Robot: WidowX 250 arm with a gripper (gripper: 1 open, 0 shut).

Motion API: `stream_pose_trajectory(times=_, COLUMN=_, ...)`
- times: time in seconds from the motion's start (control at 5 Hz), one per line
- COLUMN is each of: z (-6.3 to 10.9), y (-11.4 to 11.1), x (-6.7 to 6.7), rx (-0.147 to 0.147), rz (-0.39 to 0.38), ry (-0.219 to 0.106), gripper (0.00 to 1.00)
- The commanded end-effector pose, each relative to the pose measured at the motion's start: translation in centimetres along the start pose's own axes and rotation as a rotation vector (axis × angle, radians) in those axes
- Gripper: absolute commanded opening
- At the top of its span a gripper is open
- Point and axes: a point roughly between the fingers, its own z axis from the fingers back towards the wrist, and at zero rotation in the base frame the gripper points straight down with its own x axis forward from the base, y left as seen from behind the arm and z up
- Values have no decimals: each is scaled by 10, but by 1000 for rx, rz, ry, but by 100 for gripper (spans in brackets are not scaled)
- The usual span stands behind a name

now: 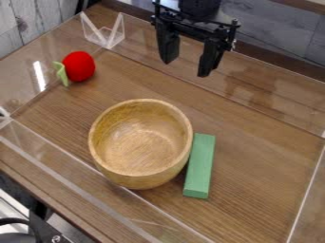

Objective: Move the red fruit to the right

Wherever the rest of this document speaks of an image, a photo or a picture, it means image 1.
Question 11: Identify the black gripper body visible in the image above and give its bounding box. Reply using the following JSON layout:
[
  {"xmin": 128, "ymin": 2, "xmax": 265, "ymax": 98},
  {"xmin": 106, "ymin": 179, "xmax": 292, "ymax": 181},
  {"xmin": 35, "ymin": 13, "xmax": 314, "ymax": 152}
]
[{"xmin": 152, "ymin": 0, "xmax": 241, "ymax": 51}]

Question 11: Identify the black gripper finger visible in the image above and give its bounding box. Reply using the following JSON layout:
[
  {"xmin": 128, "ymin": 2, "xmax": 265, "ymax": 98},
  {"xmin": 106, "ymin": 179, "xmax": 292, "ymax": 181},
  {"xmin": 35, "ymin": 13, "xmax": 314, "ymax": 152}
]
[
  {"xmin": 155, "ymin": 19, "xmax": 181, "ymax": 64},
  {"xmin": 198, "ymin": 29, "xmax": 229, "ymax": 77}
]

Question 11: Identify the red felt fruit green leaf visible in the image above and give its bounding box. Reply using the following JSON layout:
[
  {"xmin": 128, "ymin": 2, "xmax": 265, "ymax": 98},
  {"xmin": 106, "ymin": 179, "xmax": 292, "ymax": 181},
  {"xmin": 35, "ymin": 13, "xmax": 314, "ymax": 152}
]
[{"xmin": 53, "ymin": 51, "xmax": 95, "ymax": 86}]

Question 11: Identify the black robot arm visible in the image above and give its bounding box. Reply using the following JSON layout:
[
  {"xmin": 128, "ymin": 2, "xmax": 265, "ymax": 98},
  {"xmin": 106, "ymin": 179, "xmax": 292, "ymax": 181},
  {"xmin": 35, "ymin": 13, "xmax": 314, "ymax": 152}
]
[{"xmin": 151, "ymin": 0, "xmax": 241, "ymax": 77}]

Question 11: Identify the wooden bowl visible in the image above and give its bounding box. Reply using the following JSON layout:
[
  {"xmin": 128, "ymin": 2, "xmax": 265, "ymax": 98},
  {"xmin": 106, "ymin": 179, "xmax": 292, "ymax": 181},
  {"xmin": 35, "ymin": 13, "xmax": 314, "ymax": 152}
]
[{"xmin": 87, "ymin": 99, "xmax": 193, "ymax": 190}]

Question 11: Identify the green rectangular block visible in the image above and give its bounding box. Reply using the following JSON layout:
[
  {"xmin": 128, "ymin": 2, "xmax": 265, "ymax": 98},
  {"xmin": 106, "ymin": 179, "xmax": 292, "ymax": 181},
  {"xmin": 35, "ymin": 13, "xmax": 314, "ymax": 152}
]
[{"xmin": 183, "ymin": 133, "xmax": 215, "ymax": 199}]

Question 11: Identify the clear acrylic tray wall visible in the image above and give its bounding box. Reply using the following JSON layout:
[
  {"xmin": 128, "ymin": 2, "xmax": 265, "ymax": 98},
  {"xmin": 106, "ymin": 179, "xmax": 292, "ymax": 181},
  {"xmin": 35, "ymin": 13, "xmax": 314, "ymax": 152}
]
[{"xmin": 0, "ymin": 9, "xmax": 325, "ymax": 243}]

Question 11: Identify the black stand with cable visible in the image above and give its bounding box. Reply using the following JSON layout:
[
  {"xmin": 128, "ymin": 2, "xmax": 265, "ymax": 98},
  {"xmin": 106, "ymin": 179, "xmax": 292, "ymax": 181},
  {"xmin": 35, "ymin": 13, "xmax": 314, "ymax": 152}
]
[{"xmin": 0, "ymin": 172, "xmax": 68, "ymax": 243}]

